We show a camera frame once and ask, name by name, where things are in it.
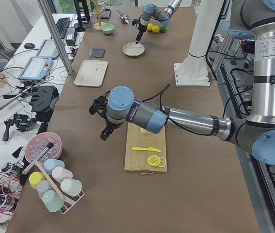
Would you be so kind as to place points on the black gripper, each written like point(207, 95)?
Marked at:
point(140, 29)
point(109, 125)

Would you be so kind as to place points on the cream round plate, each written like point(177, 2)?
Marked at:
point(133, 50)

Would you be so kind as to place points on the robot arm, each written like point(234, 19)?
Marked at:
point(255, 134)
point(152, 11)

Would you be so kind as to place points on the cream rectangular tray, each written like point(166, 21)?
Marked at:
point(91, 73)

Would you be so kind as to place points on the yellow lemon outer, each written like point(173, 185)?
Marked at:
point(149, 27)

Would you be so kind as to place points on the yellow lemon near lime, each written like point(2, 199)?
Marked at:
point(155, 29)

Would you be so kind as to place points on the metal scoop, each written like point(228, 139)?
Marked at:
point(124, 17)

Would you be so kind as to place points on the green lime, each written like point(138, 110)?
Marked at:
point(163, 29)

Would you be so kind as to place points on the mint green bowl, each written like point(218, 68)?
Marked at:
point(107, 28)

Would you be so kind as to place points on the yellow plastic knife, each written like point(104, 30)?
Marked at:
point(153, 149)

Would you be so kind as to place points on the bamboo cutting board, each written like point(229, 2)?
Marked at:
point(137, 160)

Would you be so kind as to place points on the wooden cup tree stand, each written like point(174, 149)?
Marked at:
point(99, 8)

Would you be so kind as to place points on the grey folded cloth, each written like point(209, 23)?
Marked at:
point(97, 53)

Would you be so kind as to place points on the metal muddler black tip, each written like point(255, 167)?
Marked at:
point(37, 158)

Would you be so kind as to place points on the lemon slice front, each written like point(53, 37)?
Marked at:
point(153, 160)

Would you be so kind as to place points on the lemon slice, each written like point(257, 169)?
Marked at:
point(153, 160)
point(162, 162)

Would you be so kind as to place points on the pink cup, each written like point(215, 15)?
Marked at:
point(60, 173)

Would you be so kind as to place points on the white cup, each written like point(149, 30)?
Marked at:
point(71, 187)

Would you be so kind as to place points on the blue cup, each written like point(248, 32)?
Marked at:
point(51, 164)

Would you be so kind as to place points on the lemon slice back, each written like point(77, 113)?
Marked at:
point(162, 162)

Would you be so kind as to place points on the white cup rack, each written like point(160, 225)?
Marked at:
point(70, 202)

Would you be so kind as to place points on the black keyboard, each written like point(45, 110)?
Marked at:
point(62, 25)

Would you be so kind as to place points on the grey cup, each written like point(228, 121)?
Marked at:
point(42, 187)

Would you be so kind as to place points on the yellow cup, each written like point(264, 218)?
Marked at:
point(35, 178)

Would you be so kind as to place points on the mint cup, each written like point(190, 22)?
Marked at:
point(52, 201)

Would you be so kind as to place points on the teach pendant far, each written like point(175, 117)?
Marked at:
point(48, 49)

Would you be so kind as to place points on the teach pendant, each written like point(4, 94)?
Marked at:
point(48, 49)
point(36, 68)

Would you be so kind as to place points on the teach pendant near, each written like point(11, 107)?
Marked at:
point(36, 68)

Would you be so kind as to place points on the black computer mouse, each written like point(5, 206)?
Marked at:
point(29, 45)

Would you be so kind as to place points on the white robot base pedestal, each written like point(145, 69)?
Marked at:
point(193, 70)

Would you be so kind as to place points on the aluminium frame post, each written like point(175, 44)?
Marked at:
point(46, 12)

